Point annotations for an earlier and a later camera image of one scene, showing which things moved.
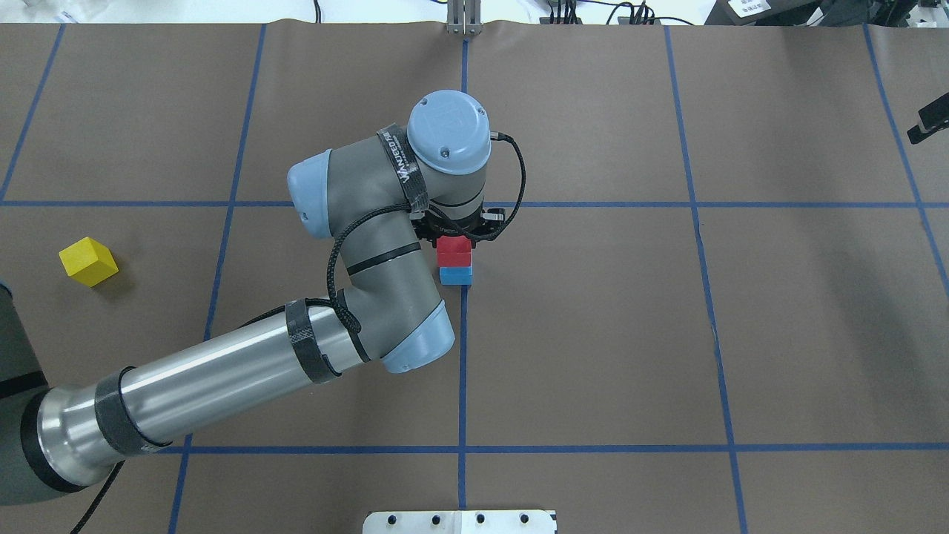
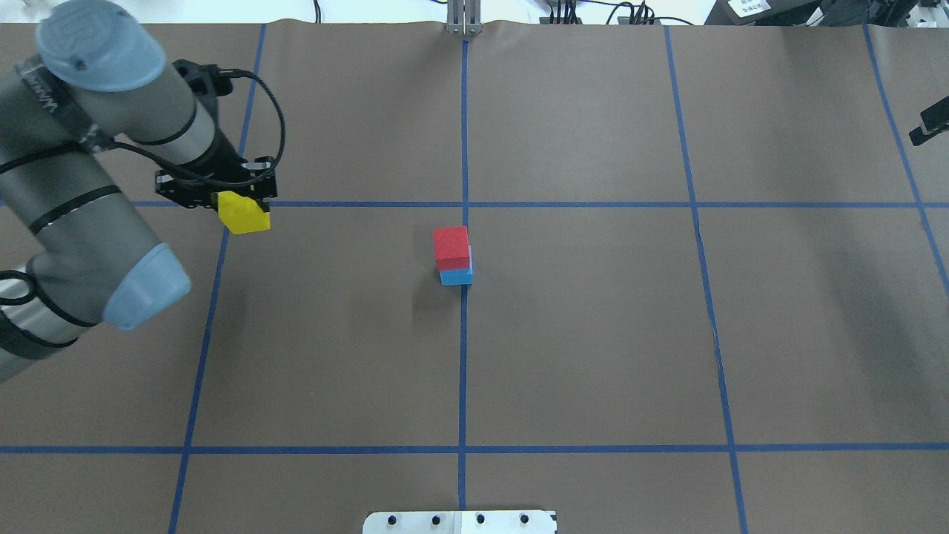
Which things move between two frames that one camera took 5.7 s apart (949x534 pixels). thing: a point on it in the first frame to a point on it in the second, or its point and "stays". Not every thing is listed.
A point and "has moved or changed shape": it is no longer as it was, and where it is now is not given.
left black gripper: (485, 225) to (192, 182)
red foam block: (454, 251) stays
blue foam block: (456, 276) stays
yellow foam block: (88, 261) has moved or changed shape
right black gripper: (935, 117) stays
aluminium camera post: (464, 17) stays
